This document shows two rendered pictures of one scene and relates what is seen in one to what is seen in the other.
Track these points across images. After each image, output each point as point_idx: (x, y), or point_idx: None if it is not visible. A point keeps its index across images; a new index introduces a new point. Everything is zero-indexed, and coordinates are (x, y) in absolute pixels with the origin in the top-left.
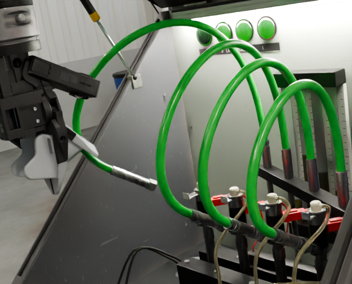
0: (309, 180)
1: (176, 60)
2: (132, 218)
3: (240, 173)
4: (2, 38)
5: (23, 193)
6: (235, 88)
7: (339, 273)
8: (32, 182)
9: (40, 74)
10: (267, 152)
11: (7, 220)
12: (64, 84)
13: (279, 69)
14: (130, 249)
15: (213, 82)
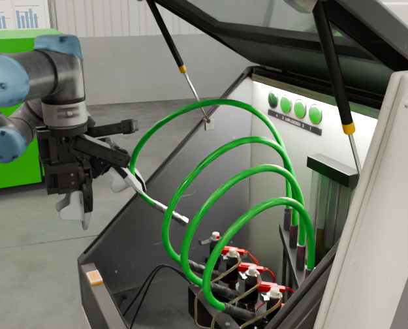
0: (296, 260)
1: None
2: (183, 230)
3: (278, 219)
4: (54, 125)
5: (166, 144)
6: (228, 188)
7: None
8: (176, 136)
9: (81, 149)
10: (288, 218)
11: (145, 165)
12: (100, 158)
13: (281, 174)
14: (177, 252)
15: (272, 140)
